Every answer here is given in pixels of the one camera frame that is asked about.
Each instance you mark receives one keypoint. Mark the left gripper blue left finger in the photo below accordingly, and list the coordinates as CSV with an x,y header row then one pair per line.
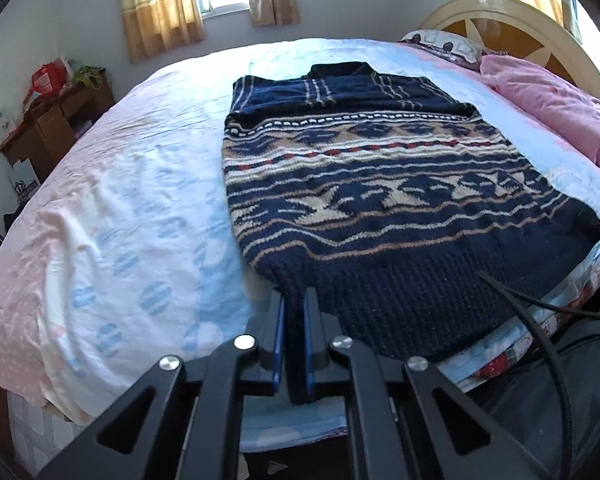
x,y
181,419

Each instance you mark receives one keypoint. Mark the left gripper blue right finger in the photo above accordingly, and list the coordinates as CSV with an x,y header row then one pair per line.
x,y
405,419

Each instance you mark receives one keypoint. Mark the navy patterned knit sweater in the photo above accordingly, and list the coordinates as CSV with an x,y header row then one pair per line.
x,y
390,199

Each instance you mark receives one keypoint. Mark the pink quilt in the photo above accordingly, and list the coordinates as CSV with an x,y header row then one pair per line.
x,y
570,112

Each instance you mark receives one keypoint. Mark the black bag on floor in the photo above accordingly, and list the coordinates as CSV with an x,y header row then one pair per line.
x,y
550,401

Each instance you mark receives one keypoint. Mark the cream wooden headboard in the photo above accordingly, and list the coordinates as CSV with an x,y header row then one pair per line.
x,y
518,29

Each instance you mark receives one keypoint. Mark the patterned pillow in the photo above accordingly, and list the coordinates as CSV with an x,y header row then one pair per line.
x,y
451,47

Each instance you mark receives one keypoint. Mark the white paper bag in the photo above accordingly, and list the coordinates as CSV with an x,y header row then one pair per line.
x,y
24,180

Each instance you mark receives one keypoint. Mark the brown wooden desk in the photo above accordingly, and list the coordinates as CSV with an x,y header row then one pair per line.
x,y
47,133

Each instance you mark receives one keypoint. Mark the red bag on desk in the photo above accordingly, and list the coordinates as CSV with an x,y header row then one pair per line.
x,y
48,80

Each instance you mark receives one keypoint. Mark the left window curtain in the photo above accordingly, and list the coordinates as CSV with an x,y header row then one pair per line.
x,y
152,27

